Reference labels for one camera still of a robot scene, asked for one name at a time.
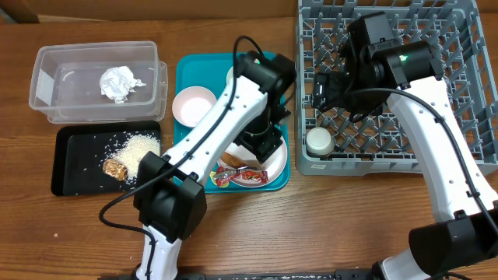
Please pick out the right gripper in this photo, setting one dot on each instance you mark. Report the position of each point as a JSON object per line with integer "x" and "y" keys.
{"x": 333, "y": 82}

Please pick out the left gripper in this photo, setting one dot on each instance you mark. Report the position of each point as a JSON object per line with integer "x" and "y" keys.
{"x": 264, "y": 146}

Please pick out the brown sausage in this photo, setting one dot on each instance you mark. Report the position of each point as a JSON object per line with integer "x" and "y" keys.
{"x": 234, "y": 161}

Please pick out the red snack wrapper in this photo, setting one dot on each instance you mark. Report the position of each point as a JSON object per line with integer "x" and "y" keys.
{"x": 246, "y": 174}

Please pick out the white plastic cup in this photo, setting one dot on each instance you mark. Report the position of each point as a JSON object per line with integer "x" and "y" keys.
{"x": 319, "y": 143}

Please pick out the white bowl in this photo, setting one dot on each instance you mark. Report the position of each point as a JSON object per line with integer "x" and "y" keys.
{"x": 229, "y": 76}

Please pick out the pile of white rice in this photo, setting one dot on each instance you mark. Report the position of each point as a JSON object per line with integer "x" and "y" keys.
{"x": 132, "y": 152}

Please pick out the brown food chunk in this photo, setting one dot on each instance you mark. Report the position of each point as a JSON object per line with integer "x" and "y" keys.
{"x": 115, "y": 169}

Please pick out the white napkin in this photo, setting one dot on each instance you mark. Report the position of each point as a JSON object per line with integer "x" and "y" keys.
{"x": 117, "y": 82}

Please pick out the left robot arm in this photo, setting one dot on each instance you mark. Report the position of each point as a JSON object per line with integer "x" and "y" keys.
{"x": 171, "y": 193}

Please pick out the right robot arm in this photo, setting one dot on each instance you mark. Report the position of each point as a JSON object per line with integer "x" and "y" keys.
{"x": 408, "y": 79}

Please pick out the grey dishwasher rack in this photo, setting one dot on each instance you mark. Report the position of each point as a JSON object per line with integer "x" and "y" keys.
{"x": 378, "y": 144}

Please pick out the white round plate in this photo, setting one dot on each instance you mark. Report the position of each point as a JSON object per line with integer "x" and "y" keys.
{"x": 275, "y": 165}

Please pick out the yellow plastic spoon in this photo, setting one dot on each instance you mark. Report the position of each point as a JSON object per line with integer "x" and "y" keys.
{"x": 214, "y": 176}

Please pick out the teal serving tray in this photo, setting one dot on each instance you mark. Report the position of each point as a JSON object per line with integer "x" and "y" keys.
{"x": 209, "y": 71}

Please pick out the black plastic tray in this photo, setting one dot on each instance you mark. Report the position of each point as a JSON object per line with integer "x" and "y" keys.
{"x": 82, "y": 150}

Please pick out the clear plastic bin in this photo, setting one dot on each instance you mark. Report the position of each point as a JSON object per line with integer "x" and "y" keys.
{"x": 65, "y": 84}

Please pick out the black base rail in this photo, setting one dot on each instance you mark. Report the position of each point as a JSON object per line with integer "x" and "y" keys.
{"x": 341, "y": 274}

